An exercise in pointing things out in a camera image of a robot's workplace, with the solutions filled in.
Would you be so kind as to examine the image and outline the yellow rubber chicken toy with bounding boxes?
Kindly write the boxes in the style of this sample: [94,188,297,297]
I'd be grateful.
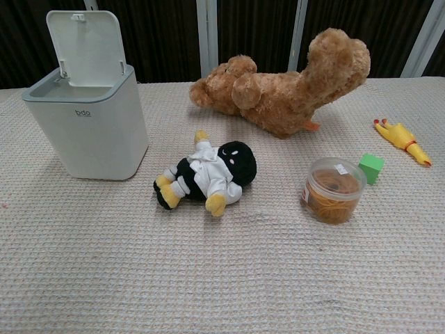
[373,118,432,167]

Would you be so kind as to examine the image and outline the clear jar of rubber bands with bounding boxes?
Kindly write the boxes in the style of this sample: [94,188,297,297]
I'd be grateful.
[300,157,368,225]

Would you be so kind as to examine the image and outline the green cube block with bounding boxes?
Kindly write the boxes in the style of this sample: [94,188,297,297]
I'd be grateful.
[357,153,386,186]

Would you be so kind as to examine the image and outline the black plush doll white jacket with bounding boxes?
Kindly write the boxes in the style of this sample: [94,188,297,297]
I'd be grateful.
[153,129,258,218]

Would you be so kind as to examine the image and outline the white lidded trash bin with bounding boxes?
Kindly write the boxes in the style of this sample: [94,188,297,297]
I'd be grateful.
[21,64,149,181]

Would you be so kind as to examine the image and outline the brown teddy bear plush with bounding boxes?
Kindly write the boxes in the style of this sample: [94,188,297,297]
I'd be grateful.
[189,27,371,140]

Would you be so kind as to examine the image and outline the beige woven table cloth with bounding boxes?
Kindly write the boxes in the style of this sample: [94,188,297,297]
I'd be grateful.
[0,77,445,334]

